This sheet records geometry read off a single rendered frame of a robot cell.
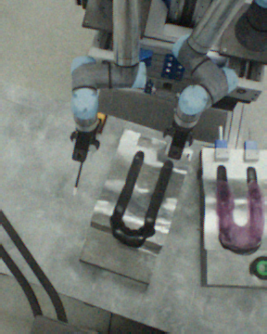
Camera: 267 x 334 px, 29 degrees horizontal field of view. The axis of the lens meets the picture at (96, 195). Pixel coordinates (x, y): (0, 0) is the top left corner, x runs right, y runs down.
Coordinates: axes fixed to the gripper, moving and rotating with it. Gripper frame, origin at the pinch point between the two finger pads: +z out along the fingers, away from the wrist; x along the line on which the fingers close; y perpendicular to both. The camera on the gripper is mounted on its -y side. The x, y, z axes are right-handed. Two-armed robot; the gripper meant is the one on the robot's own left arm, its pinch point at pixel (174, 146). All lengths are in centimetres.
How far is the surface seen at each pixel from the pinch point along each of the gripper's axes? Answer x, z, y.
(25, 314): 42, 93, -74
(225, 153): -18.3, 5.0, 5.2
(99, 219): 16.2, -0.1, -33.9
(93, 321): 9, 93, -65
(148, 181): 4.7, 4.8, -14.0
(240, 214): -29.2, 4.1, -15.2
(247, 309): -42, 13, -44
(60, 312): 18, 0, -67
